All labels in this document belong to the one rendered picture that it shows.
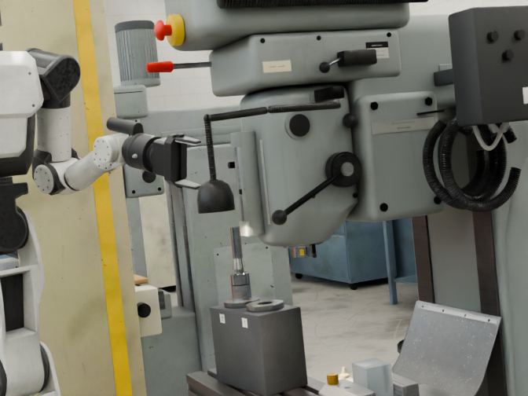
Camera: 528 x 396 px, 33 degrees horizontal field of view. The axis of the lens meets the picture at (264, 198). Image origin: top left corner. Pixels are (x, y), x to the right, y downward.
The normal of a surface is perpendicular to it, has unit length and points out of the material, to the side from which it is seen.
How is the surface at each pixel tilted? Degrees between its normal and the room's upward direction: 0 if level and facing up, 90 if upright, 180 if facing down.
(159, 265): 90
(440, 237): 90
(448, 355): 63
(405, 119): 90
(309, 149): 90
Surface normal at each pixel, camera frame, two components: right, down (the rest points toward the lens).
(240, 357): -0.83, 0.11
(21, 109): 0.72, -0.04
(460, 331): -0.85, -0.35
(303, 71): 0.40, 0.00
